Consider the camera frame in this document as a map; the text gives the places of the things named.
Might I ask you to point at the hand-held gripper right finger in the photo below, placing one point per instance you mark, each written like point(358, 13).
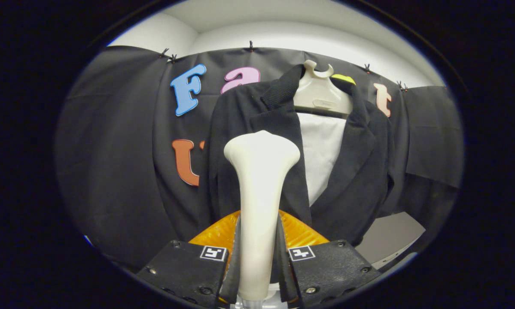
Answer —
point(283, 274)

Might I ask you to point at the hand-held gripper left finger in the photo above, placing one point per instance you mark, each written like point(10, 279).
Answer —
point(236, 266)

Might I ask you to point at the white garment steamer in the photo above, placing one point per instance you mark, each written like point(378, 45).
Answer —
point(259, 193)

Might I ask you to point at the black suit jacket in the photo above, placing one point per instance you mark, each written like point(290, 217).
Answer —
point(360, 171)

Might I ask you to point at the white shirt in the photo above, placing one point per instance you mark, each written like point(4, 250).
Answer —
point(321, 150)

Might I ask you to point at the white clothes hanger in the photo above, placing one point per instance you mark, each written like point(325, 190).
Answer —
point(321, 94)

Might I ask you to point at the grey cabinet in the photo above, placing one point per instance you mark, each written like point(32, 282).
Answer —
point(390, 236)

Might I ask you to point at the black backdrop cloth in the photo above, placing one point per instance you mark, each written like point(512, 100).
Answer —
point(111, 150)

